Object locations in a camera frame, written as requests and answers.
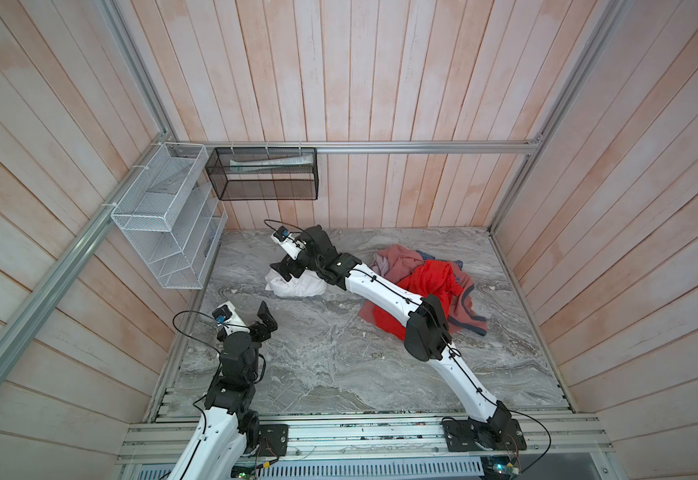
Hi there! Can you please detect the aluminium front rail frame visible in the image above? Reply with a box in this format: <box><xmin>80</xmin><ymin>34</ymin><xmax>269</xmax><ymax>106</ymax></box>
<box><xmin>113</xmin><ymin>410</ymin><xmax>622</xmax><ymax>479</ymax></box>

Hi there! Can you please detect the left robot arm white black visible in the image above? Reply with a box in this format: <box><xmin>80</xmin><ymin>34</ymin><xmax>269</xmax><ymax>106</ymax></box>
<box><xmin>166</xmin><ymin>301</ymin><xmax>278</xmax><ymax>479</ymax></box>

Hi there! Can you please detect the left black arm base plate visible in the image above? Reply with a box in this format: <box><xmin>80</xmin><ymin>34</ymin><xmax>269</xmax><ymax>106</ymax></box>
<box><xmin>245</xmin><ymin>424</ymin><xmax>289</xmax><ymax>457</ymax></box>

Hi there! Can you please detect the blue cloth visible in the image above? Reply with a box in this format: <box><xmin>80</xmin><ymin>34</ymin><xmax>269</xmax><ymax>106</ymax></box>
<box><xmin>416</xmin><ymin>250</ymin><xmax>463</xmax><ymax>269</ymax></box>

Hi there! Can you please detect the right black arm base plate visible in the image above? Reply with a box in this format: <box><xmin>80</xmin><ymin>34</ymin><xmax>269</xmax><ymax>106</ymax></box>
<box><xmin>441</xmin><ymin>417</ymin><xmax>527</xmax><ymax>452</ymax></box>

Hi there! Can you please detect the white wire shelf rack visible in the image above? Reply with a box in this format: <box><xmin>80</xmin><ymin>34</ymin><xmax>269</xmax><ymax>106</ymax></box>
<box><xmin>112</xmin><ymin>142</ymin><xmax>228</xmax><ymax>290</ymax></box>

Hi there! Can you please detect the light pink cloth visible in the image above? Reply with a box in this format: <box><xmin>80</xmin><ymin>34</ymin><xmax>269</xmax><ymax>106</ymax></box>
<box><xmin>370</xmin><ymin>253</ymin><xmax>390</xmax><ymax>277</ymax></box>

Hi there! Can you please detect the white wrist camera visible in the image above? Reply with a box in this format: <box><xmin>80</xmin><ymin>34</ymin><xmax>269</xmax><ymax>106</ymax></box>
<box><xmin>212</xmin><ymin>301</ymin><xmax>249</xmax><ymax>341</ymax></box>
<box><xmin>271</xmin><ymin>225</ymin><xmax>306</xmax><ymax>260</ymax></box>

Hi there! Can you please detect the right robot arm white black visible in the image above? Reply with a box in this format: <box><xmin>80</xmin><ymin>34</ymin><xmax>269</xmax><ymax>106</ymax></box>
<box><xmin>271</xmin><ymin>223</ymin><xmax>522</xmax><ymax>450</ymax></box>

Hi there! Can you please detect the white cloth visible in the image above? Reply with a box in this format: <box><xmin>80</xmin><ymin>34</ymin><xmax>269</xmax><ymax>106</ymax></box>
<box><xmin>265</xmin><ymin>269</ymin><xmax>328</xmax><ymax>298</ymax></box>

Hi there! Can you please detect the dusty pink cloth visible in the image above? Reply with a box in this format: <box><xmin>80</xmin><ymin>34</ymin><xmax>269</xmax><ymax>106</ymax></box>
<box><xmin>376</xmin><ymin>244</ymin><xmax>488</xmax><ymax>336</ymax></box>

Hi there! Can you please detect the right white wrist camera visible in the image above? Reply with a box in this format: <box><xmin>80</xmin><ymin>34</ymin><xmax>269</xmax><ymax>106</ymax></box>
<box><xmin>271</xmin><ymin>225</ymin><xmax>306</xmax><ymax>260</ymax></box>

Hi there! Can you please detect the black mesh basket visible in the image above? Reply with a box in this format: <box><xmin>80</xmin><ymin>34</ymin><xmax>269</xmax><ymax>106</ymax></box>
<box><xmin>205</xmin><ymin>146</ymin><xmax>320</xmax><ymax>201</ymax></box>

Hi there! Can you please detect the red cloth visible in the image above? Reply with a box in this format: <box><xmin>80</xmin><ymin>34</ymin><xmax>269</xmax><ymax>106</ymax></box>
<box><xmin>371</xmin><ymin>260</ymin><xmax>463</xmax><ymax>340</ymax></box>

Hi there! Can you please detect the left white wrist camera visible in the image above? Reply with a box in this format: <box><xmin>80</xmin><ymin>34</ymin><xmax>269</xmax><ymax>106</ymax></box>
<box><xmin>212</xmin><ymin>301</ymin><xmax>249</xmax><ymax>341</ymax></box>

